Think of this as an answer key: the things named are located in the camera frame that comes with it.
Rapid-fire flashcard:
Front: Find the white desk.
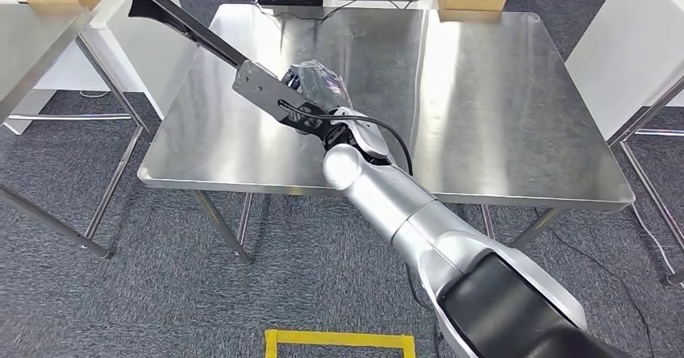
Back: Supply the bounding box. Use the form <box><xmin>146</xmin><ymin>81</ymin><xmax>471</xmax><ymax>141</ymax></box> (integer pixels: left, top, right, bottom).
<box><xmin>565</xmin><ymin>0</ymin><xmax>684</xmax><ymax>140</ymax></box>
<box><xmin>31</xmin><ymin>0</ymin><xmax>200</xmax><ymax>136</ymax></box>

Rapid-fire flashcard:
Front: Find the yellow floor tape square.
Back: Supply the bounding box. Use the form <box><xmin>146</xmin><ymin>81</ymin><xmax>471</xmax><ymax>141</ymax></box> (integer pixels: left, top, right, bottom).
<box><xmin>264</xmin><ymin>328</ymin><xmax>417</xmax><ymax>358</ymax></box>

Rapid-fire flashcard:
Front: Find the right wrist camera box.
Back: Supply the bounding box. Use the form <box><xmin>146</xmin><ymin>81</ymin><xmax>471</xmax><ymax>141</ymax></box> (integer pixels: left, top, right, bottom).
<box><xmin>231</xmin><ymin>59</ymin><xmax>324</xmax><ymax>136</ymax></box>

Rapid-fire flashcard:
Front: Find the stainless steel workbench table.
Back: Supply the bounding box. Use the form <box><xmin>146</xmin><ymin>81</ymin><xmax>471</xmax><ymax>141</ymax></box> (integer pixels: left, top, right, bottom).
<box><xmin>137</xmin><ymin>2</ymin><xmax>637</xmax><ymax>267</ymax></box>

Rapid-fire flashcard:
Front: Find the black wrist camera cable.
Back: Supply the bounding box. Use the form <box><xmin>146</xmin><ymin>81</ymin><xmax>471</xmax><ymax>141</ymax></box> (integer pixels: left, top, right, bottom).
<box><xmin>277</xmin><ymin>98</ymin><xmax>415</xmax><ymax>177</ymax></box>

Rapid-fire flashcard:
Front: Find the black floor cable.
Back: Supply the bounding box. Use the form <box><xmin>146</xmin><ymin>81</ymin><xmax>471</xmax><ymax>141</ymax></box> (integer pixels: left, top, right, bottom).
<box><xmin>534</xmin><ymin>206</ymin><xmax>658</xmax><ymax>358</ymax></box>

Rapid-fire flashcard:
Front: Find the black plastic panel part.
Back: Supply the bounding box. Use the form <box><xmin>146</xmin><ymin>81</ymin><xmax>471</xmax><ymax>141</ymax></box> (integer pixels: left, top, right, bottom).
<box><xmin>127</xmin><ymin>0</ymin><xmax>252</xmax><ymax>71</ymax></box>

